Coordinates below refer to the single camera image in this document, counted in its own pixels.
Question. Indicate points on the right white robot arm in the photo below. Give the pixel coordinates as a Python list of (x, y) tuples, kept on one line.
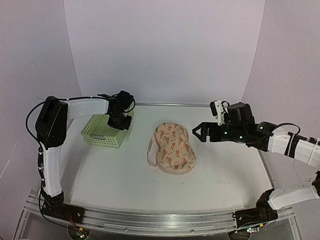
[(274, 138)]

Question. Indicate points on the green plastic basket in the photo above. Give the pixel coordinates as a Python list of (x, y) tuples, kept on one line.
[(98, 132)]

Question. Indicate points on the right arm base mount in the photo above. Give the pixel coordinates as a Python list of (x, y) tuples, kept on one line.
[(252, 217)]

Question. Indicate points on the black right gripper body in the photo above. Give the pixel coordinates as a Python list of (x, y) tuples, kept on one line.
[(236, 134)]

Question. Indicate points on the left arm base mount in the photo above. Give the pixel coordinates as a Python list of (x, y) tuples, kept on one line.
[(55, 207)]

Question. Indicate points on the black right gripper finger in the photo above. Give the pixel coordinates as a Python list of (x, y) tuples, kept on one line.
[(202, 136), (202, 128)]

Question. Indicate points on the aluminium front rail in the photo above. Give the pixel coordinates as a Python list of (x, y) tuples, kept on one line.
[(159, 224)]

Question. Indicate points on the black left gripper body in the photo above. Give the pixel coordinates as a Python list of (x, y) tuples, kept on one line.
[(119, 121)]

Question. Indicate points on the floral mesh laundry bag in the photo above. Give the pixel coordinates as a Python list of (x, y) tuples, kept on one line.
[(170, 150)]

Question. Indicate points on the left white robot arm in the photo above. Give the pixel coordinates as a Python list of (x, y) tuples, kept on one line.
[(54, 120)]

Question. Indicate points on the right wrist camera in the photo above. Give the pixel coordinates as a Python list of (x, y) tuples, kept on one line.
[(219, 110)]

